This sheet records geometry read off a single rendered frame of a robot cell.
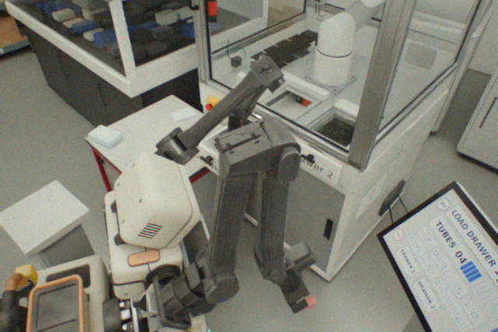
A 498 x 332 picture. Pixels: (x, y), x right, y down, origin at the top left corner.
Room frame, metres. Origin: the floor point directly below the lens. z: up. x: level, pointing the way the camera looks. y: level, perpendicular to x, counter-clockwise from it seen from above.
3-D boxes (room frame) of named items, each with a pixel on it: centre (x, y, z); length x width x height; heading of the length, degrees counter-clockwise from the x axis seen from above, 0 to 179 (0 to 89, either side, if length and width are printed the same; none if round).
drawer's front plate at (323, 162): (1.22, -0.28, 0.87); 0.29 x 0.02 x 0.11; 47
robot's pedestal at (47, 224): (0.99, 0.88, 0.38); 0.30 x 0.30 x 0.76; 51
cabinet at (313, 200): (1.76, -0.42, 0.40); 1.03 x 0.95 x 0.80; 47
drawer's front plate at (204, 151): (1.20, 0.16, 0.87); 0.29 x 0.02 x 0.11; 47
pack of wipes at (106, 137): (1.48, 0.76, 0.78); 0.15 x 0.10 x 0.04; 61
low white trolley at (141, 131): (1.50, 0.45, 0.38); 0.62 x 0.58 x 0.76; 47
